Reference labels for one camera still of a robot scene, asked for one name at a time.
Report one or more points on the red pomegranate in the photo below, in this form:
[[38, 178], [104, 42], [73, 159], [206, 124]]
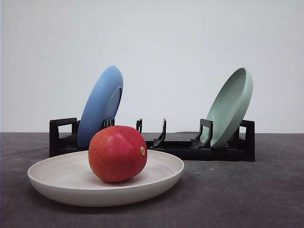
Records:
[[117, 153]]

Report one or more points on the white plate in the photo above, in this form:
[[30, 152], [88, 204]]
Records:
[[69, 177]]

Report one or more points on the blue plate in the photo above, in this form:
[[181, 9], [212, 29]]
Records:
[[103, 104]]

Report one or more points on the green plate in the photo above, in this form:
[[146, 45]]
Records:
[[228, 109]]

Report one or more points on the black plastic dish rack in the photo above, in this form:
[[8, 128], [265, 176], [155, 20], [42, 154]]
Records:
[[63, 138]]

